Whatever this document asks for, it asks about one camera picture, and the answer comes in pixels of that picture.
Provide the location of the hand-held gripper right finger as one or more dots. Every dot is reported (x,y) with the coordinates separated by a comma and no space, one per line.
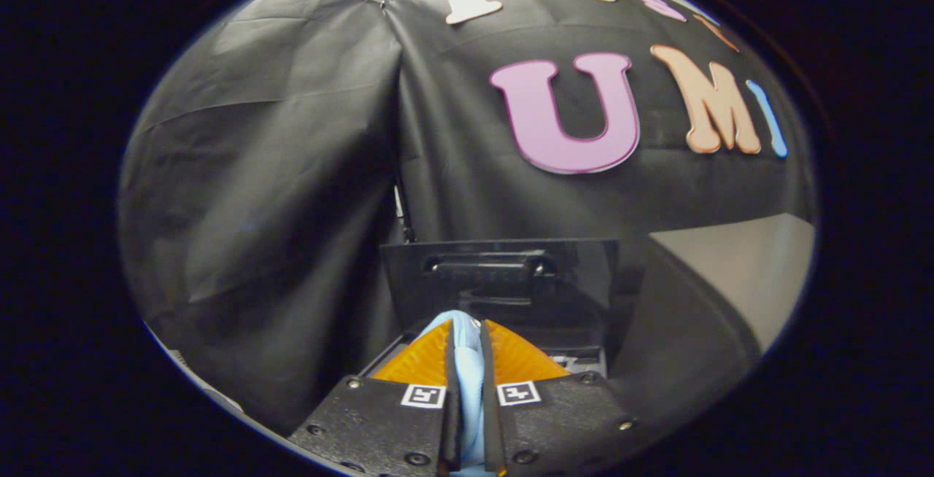
(562,422)

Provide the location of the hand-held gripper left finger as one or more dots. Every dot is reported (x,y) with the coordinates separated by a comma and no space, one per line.
(379,426)

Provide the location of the light blue garment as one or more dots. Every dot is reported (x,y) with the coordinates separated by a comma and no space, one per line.
(469,382)

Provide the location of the black backdrop cloth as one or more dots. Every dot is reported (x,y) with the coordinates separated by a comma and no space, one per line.
(292,207)

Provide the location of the beige cabinet with dark frame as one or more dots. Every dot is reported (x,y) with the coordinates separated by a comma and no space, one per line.
(744,273)

